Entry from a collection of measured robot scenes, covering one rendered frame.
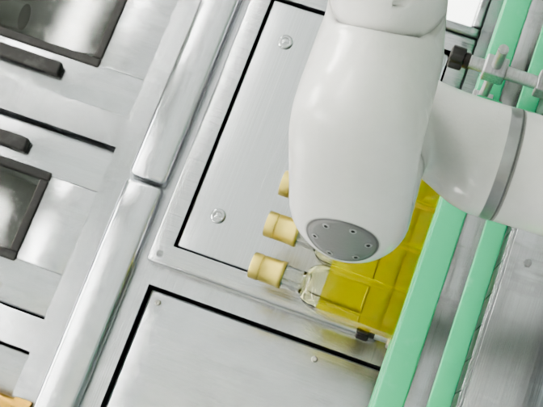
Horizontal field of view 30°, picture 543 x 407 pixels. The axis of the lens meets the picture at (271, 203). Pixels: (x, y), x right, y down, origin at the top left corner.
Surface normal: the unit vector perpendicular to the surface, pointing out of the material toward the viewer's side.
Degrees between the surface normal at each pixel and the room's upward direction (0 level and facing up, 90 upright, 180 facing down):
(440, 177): 51
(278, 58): 90
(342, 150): 91
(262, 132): 90
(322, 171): 80
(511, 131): 91
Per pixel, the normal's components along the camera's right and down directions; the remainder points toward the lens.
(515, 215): -0.27, 0.76
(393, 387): -0.04, -0.25
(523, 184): -0.15, 0.23
